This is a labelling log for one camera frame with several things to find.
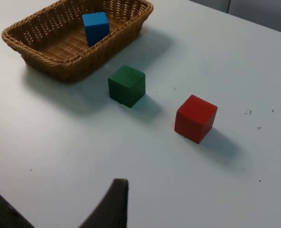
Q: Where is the green cube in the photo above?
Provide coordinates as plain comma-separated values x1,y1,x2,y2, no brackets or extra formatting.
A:
107,64,146,109

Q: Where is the pale brown wicker basket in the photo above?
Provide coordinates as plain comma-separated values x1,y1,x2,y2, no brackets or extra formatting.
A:
1,0,155,84

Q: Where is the red cube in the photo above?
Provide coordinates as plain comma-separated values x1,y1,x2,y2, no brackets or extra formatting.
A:
174,94,218,145

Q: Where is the blue cube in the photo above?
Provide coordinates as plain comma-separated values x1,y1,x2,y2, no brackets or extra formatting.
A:
81,11,110,48

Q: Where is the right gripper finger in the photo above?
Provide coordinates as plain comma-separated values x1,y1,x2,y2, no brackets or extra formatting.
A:
79,178,129,228

